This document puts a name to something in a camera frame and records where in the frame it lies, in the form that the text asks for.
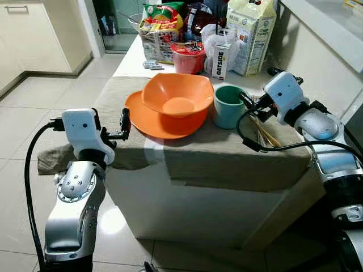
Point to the orange plastic bowl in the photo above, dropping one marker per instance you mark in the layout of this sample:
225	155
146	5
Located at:
177	93

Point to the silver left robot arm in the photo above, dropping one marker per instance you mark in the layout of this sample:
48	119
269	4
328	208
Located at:
76	209

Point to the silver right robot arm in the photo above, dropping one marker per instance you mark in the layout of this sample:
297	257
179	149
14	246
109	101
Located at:
334	164

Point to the wooden chopstick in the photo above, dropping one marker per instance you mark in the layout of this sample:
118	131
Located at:
262	139
266	133

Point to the teal cup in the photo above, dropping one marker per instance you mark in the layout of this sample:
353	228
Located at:
227	113

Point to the small white Oatside carton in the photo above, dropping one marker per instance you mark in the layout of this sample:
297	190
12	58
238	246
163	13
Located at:
220	61

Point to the grey-beige table cloth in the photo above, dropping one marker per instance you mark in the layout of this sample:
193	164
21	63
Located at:
227	158

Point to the large white yellow milk carton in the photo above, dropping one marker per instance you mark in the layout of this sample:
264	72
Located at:
254	39

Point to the small silver blue packet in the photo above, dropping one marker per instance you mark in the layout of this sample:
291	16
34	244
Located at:
152	64

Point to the red instant noodle cup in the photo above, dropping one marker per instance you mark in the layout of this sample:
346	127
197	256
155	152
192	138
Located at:
187	59

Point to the clear plastic bag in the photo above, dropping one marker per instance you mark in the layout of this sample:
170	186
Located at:
211	35

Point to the dark red snack bag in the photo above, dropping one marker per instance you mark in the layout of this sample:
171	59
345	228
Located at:
201	20

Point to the white counter top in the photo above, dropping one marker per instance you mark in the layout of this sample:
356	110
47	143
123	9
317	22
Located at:
329	28

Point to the white floor cabinet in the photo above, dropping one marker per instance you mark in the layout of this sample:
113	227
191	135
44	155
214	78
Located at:
34	34

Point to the green red snack bag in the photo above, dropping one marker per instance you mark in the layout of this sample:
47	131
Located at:
161	17

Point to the white kitchen island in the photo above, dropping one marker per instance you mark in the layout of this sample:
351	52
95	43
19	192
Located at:
198	215

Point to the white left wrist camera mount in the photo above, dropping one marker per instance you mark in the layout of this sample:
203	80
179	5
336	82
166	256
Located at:
82	133

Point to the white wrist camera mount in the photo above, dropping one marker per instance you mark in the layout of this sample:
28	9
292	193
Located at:
82	133
283	93

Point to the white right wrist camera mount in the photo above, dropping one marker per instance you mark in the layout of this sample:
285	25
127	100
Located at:
283	93

